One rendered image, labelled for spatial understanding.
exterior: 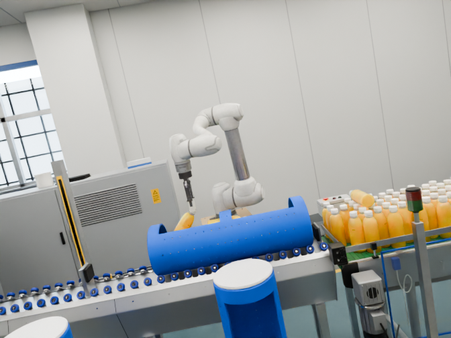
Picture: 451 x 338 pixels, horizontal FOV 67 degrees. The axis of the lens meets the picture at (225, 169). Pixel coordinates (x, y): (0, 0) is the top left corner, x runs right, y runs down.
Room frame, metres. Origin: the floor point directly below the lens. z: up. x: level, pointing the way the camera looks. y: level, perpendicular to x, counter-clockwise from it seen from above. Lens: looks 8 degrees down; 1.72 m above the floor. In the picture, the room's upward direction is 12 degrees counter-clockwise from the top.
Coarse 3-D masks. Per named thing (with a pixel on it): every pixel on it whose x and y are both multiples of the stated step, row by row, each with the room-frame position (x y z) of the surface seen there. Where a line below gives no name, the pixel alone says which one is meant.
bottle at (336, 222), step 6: (330, 216) 1.88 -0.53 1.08; (336, 216) 1.85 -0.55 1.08; (330, 222) 1.87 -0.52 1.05; (336, 222) 1.84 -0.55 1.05; (342, 222) 1.85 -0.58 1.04; (336, 228) 1.84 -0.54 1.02; (342, 228) 1.85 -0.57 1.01; (336, 234) 1.85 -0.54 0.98; (342, 234) 1.84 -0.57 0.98; (342, 240) 1.84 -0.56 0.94
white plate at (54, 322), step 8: (40, 320) 1.44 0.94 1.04; (48, 320) 1.42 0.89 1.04; (56, 320) 1.41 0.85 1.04; (64, 320) 1.39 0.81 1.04; (24, 328) 1.40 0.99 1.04; (32, 328) 1.38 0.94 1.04; (40, 328) 1.37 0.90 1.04; (48, 328) 1.35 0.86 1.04; (56, 328) 1.34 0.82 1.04; (64, 328) 1.33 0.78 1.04; (8, 336) 1.36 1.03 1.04; (16, 336) 1.34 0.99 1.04; (24, 336) 1.33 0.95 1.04; (32, 336) 1.31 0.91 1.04; (40, 336) 1.30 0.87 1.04; (48, 336) 1.29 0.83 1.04; (56, 336) 1.27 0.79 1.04
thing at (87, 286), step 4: (88, 264) 1.93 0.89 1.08; (84, 268) 1.87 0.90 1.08; (88, 268) 1.88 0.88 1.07; (92, 268) 1.93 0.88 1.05; (80, 272) 1.85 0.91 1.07; (84, 272) 1.85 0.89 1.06; (88, 272) 1.87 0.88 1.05; (92, 272) 1.91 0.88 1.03; (80, 276) 1.85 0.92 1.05; (84, 276) 1.85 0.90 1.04; (88, 276) 1.86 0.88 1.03; (92, 276) 1.90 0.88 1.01; (84, 280) 1.85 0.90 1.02; (88, 280) 1.85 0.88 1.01; (92, 280) 1.92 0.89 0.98; (84, 284) 1.85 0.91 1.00; (88, 284) 1.86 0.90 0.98; (92, 284) 1.91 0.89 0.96; (84, 288) 1.85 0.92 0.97; (88, 288) 1.85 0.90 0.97; (92, 288) 1.90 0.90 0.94; (88, 292) 1.85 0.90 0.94
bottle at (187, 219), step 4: (188, 212) 1.94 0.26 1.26; (184, 216) 1.91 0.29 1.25; (188, 216) 1.90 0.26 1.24; (192, 216) 1.91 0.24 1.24; (180, 220) 1.92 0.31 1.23; (184, 220) 1.90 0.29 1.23; (188, 220) 1.89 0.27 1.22; (192, 220) 1.91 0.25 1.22; (180, 224) 1.90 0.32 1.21; (184, 224) 1.89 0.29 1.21; (188, 224) 1.90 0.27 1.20; (176, 228) 1.91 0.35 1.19; (180, 228) 1.90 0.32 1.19; (184, 228) 1.89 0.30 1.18
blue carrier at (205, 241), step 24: (264, 216) 1.77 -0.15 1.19; (288, 216) 1.75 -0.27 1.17; (168, 240) 1.77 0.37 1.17; (192, 240) 1.75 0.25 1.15; (216, 240) 1.74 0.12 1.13; (240, 240) 1.73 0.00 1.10; (264, 240) 1.73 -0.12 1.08; (288, 240) 1.74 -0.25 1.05; (312, 240) 1.75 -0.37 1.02; (168, 264) 1.75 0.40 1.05; (192, 264) 1.76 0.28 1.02
